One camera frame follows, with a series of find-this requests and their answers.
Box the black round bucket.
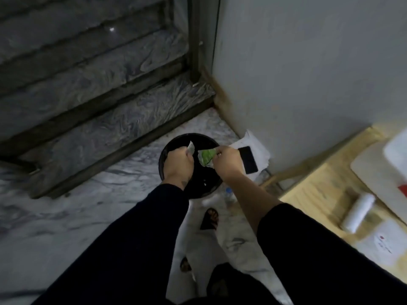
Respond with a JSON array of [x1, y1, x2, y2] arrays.
[[158, 133, 224, 200]]

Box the grey marble staircase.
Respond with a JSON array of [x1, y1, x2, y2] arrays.
[[0, 0, 217, 200]]

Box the white flat board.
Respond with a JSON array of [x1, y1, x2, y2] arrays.
[[350, 141, 407, 224]]

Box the white crumpled paper sheet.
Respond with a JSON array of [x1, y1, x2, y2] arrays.
[[229, 129, 271, 175]]

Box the white paint roller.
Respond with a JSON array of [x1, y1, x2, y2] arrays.
[[340, 192, 376, 234]]

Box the person's left hand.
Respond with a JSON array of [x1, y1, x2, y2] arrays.
[[162, 146, 195, 190]]

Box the white plastic container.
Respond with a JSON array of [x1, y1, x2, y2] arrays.
[[383, 128, 407, 180]]

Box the black smartphone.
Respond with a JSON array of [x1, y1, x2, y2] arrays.
[[238, 146, 259, 175]]

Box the green snack packet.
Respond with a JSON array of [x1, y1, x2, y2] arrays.
[[197, 148, 217, 167]]

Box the dark metal door frame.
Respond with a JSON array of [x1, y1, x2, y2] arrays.
[[187, 0, 221, 83]]

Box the clear plastic bottle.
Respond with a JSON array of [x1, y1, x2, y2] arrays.
[[223, 187, 237, 208]]

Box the white paper with red print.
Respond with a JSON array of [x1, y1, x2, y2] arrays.
[[355, 219, 407, 267]]

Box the person's right forearm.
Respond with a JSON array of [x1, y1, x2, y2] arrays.
[[222, 172, 407, 305]]

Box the person's left forearm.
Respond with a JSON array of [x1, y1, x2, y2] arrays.
[[32, 182, 190, 305]]

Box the person's right hand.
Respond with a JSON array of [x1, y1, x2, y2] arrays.
[[212, 146, 245, 183]]

